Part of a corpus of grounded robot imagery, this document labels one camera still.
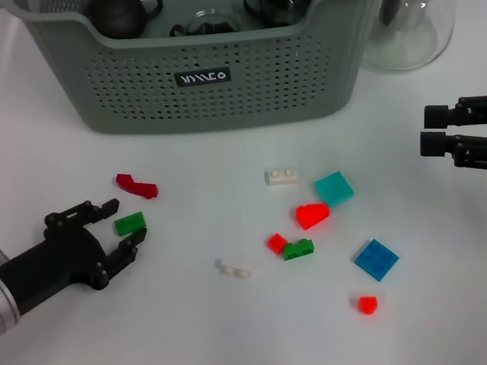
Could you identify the teal square plate brick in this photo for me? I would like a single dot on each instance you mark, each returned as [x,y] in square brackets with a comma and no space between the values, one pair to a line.
[335,189]

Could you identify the small red square brick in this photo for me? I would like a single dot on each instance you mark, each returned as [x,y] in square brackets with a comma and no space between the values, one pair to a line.
[277,243]

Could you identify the green sloped brick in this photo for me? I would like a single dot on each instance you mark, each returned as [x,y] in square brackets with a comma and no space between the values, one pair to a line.
[129,222]

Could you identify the green two-stud brick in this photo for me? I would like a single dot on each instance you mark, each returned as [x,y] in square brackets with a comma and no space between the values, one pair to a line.
[298,249]

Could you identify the small orange-red notched brick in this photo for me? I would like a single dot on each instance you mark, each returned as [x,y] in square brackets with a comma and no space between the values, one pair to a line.
[368,304]

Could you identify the dark red curved brick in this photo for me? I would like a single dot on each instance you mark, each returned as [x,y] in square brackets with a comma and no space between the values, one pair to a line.
[137,187]

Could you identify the white flat plate brick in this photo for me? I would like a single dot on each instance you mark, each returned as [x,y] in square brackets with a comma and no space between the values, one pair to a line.
[235,269]

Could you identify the dark brown clay teapot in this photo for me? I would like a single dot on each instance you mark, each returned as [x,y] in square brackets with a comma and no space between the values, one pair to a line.
[117,12]

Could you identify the glass carafe black lid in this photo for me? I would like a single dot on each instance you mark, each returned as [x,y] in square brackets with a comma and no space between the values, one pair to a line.
[411,38]

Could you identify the blue square plate brick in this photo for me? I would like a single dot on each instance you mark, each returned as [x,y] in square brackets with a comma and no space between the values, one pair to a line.
[377,260]

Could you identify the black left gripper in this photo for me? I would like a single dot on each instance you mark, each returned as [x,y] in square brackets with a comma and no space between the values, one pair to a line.
[56,263]

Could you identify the white two-stud brick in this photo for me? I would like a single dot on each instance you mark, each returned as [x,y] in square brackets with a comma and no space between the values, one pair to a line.
[284,177]

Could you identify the large orange-red sloped brick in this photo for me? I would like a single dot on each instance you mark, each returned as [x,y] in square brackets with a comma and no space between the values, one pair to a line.
[312,215]

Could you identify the grey perforated storage bin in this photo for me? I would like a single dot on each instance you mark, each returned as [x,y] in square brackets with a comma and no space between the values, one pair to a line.
[151,96]

